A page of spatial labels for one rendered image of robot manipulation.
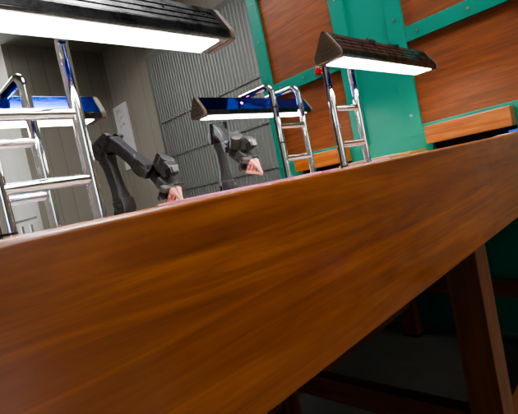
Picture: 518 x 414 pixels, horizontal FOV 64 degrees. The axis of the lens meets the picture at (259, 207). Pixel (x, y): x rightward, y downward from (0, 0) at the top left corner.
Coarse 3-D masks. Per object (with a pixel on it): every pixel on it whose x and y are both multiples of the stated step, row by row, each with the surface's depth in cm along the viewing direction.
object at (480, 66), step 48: (288, 0) 204; (336, 0) 184; (384, 0) 169; (432, 0) 158; (480, 0) 146; (288, 48) 209; (432, 48) 161; (480, 48) 150; (288, 96) 214; (336, 96) 194; (384, 96) 178; (432, 96) 164; (480, 96) 152; (288, 144) 220
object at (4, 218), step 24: (72, 72) 74; (72, 96) 73; (0, 120) 66; (24, 120) 68; (72, 120) 74; (0, 168) 64; (96, 168) 76; (0, 192) 64; (24, 192) 67; (96, 192) 74; (0, 216) 64; (96, 216) 74
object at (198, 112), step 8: (192, 104) 144; (200, 104) 142; (208, 104) 145; (216, 104) 147; (224, 104) 150; (232, 104) 152; (240, 104) 155; (248, 104) 158; (256, 104) 161; (264, 104) 164; (280, 104) 171; (288, 104) 175; (296, 104) 178; (304, 104) 182; (192, 112) 145; (200, 112) 142; (208, 112) 142; (216, 112) 145; (224, 112) 148; (232, 112) 150; (240, 112) 153; (248, 112) 156; (256, 112) 159; (264, 112) 162; (280, 112) 169; (288, 112) 173; (296, 112) 177
